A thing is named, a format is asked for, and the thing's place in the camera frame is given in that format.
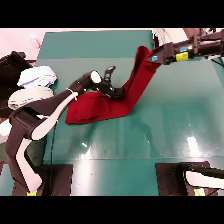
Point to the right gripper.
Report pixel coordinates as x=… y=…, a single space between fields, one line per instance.
x=165 y=55

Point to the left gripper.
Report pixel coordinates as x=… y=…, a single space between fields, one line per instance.
x=111 y=91

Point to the red T-shirt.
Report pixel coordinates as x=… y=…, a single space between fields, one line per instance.
x=100 y=108

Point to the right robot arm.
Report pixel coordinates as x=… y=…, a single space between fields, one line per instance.
x=203 y=45

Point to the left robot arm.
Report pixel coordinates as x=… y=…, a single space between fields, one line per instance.
x=58 y=103

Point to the white garment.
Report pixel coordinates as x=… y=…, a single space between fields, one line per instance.
x=36 y=77

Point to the cream garment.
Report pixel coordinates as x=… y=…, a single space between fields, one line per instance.
x=28 y=96

